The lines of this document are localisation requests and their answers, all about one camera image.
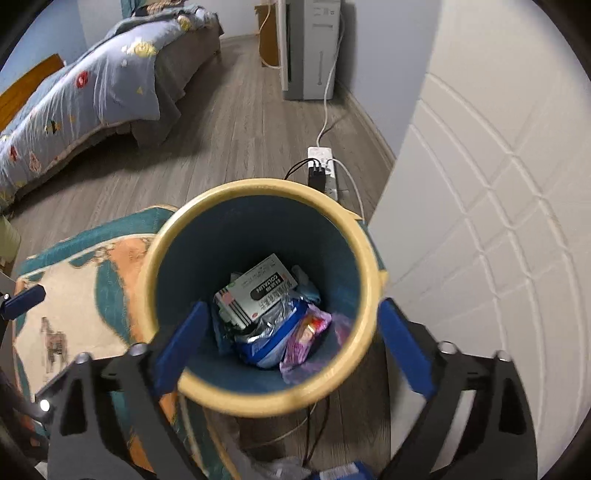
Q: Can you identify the white black cardboard box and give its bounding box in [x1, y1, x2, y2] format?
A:
[214, 254, 297, 331]

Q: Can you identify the blue white snack bag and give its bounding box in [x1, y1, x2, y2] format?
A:
[232, 295, 308, 369]

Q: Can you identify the pink purple snack wrapper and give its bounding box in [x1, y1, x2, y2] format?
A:
[280, 304, 353, 386]

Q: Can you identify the light blue plastic bag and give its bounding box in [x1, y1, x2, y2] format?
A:
[291, 265, 322, 306]

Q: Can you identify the yellow teal trash bin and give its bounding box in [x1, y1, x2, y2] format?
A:
[134, 178, 387, 418]

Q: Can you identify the small green waste bin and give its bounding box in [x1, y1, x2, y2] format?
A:
[0, 216, 21, 263]

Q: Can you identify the patterned teal orange cushion mat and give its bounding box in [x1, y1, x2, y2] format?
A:
[11, 204, 242, 480]

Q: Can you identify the wooden headboard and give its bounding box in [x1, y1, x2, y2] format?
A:
[0, 54, 64, 130]

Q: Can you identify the white power strip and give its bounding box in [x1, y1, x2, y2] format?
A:
[308, 146, 339, 201]

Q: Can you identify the bed with blue quilt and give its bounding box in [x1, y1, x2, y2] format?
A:
[1, 5, 223, 210]

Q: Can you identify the wooden tv cabinet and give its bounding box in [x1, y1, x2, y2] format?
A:
[254, 1, 280, 70]

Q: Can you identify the white power cable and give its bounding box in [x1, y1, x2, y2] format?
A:
[315, 13, 348, 149]

